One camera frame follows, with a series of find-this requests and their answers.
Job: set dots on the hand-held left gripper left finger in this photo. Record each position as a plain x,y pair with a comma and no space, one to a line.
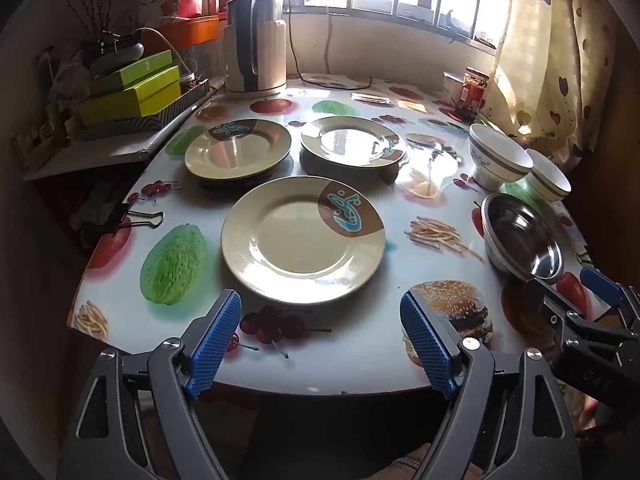
215,345

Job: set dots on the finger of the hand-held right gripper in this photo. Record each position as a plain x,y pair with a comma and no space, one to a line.
602,282
542,300

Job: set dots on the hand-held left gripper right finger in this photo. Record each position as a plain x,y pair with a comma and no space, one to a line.
425,345

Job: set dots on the stainless steel bowl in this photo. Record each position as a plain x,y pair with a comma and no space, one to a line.
520,240

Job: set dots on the white bowl blue stripes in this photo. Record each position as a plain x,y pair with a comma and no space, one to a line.
495,170
545,182

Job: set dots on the beige plate brown patch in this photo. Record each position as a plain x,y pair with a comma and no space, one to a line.
290,245
350,142
235,152

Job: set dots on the black binder clip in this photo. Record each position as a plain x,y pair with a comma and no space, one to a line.
112,215

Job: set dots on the red label glass jar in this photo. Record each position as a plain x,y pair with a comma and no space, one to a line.
474,90

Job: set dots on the white side shelf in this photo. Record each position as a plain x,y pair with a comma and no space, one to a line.
100,152

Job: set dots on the heart print curtain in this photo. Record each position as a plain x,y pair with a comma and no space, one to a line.
550,60

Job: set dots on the grey zigzag patterned box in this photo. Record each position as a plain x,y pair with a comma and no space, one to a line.
165,112

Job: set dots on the lime green flat box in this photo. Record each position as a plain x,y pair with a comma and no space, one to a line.
125,105
160,77

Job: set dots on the small clear jar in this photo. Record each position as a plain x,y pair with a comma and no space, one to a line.
187,80

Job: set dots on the small dark bird figurine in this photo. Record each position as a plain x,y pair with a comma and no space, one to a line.
451,19

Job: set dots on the cream electric kettle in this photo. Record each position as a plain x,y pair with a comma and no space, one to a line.
265,50

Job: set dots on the grey oval device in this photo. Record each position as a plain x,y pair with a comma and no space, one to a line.
120,55

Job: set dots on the clear plastic bag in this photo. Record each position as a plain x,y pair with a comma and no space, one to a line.
67,77

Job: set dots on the orange plastic tray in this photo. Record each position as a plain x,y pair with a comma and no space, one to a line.
192,30

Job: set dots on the dried twig bouquet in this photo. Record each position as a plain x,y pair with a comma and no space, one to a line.
95,30

